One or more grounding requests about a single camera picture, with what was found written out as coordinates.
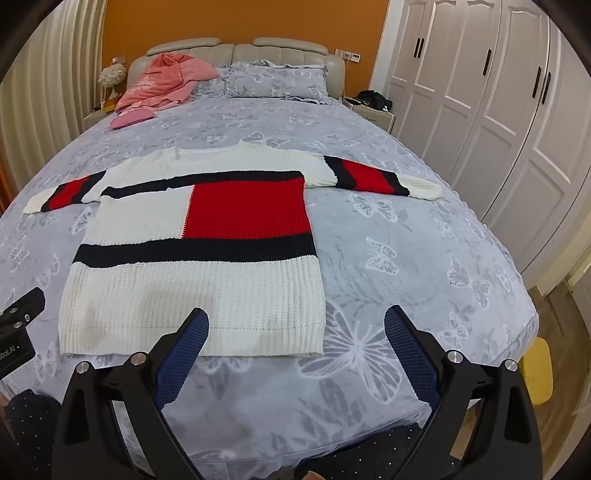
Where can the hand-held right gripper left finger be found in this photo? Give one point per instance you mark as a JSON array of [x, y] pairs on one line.
[[184, 360]]

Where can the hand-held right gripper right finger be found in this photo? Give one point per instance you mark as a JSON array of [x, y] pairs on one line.
[[411, 355]]

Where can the white red navy knit sweater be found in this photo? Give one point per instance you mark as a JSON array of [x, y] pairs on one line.
[[198, 281]]

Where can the grey butterfly print bedspread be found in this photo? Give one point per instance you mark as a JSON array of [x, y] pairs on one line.
[[406, 258]]

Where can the person's left leg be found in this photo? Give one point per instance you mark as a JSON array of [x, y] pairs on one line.
[[27, 429]]

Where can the person's leg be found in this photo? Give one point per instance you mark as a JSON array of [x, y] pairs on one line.
[[27, 429], [369, 452]]

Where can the person's right leg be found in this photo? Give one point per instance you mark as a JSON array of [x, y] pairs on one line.
[[369, 452]]

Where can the yellow stool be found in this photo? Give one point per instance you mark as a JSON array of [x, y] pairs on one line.
[[538, 374]]

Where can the beige nightstand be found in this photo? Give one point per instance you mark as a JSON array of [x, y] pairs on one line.
[[99, 115], [376, 117]]

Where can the cream curtain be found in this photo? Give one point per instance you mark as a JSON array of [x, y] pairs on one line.
[[46, 92]]

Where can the small pink cushion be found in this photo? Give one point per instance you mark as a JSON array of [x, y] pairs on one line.
[[131, 118]]

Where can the white panelled wardrobe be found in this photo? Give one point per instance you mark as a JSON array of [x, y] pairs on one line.
[[498, 115]]

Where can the black bag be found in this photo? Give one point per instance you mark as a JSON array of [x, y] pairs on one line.
[[375, 99]]

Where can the white feather lamp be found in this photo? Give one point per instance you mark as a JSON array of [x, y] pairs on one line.
[[112, 76]]

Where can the pink blanket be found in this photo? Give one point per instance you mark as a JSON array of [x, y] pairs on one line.
[[159, 83]]

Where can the grey ruffled pillow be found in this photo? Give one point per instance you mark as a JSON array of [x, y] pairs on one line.
[[210, 83], [277, 81]]

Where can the beige padded headboard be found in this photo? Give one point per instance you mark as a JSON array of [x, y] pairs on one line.
[[231, 53]]

